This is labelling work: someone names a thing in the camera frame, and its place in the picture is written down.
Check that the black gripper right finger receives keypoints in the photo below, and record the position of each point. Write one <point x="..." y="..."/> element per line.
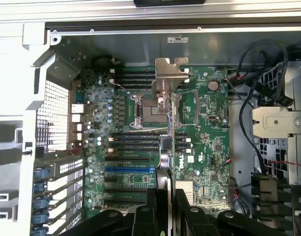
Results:
<point x="187" y="221"/>

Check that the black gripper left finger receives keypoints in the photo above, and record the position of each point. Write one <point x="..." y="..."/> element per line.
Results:
<point x="150" y="221"/>

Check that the black expansion slot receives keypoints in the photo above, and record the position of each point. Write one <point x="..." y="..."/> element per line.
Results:
<point x="127" y="159"/>
<point x="124" y="202"/>
<point x="126" y="191"/>

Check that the blue expansion slot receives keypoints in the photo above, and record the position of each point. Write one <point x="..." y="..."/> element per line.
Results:
<point x="128" y="169"/>

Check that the black RAM slot white latches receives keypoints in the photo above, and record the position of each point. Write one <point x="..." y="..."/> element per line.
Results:
<point x="133" y="80"/>
<point x="133" y="141"/>
<point x="133" y="71"/>
<point x="133" y="151"/>

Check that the blue slot retainer clip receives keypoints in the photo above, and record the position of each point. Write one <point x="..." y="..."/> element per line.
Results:
<point x="40" y="203"/>
<point x="39" y="186"/>
<point x="39" y="216"/>
<point x="40" y="172"/>
<point x="39" y="231"/>

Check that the silver finned chipset heatsink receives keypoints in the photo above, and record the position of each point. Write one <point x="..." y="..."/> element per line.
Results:
<point x="186" y="190"/>

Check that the green Dell motherboard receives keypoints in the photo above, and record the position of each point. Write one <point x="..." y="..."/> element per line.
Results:
<point x="207" y="137"/>

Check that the grey metal PC case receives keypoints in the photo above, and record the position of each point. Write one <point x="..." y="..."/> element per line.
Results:
<point x="239" y="147"/>

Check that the silver rear port block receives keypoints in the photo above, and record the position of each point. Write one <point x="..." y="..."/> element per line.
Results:
<point x="76" y="115"/>

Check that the grey metal disk bay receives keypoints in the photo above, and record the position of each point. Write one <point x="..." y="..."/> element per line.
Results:
<point x="278" y="121"/>

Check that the round coin cell battery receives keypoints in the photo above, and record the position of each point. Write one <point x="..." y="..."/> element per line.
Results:
<point x="213" y="85"/>

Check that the round black case speaker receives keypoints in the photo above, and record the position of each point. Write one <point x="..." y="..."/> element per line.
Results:
<point x="101" y="61"/>

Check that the white label sticker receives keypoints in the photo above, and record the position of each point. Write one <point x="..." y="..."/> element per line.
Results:
<point x="177" y="39"/>

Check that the CPU socket with metal frame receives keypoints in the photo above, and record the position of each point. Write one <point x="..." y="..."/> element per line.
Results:
<point x="145" y="110"/>

